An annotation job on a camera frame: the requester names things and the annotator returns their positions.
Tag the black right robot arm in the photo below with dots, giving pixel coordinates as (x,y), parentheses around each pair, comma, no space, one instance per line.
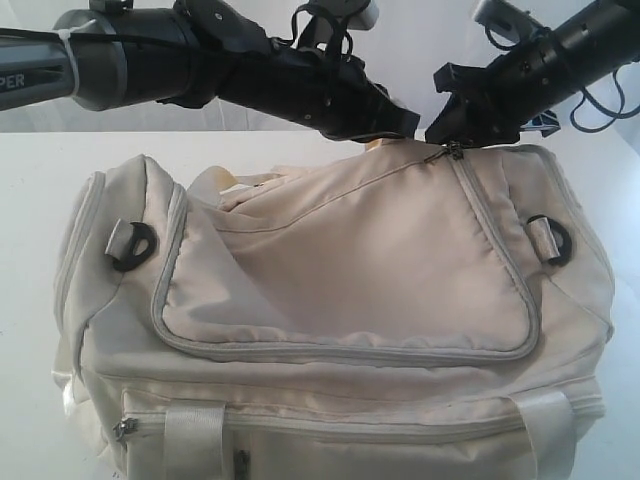
(594,43)

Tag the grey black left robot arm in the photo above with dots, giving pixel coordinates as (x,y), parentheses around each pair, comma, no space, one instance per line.
(113,55)

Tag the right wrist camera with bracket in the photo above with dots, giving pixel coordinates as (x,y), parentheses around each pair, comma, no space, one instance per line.
(507,27)

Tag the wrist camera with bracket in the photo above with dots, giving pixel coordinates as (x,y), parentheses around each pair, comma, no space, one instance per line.
(507,27)
(328,22)

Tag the cream fabric duffel bag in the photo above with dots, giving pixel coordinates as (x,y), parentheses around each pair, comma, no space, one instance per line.
(413,312)

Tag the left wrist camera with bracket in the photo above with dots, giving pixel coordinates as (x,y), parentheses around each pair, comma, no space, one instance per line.
(328,22)

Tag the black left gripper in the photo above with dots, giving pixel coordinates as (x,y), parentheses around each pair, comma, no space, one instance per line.
(327,93)

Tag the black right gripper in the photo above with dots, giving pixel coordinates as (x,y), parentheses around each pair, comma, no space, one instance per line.
(495,104)

